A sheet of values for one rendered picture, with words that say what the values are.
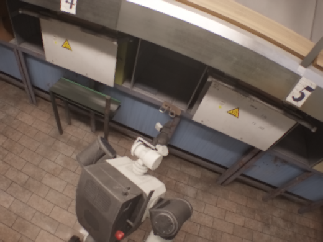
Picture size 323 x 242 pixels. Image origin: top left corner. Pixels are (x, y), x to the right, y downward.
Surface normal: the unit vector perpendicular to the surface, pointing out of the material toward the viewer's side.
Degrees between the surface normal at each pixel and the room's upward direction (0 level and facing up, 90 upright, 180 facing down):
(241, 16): 33
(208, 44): 80
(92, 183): 55
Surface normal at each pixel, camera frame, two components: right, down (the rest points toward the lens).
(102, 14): -0.25, 0.60
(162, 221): -0.46, 0.00
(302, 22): 0.05, -0.10
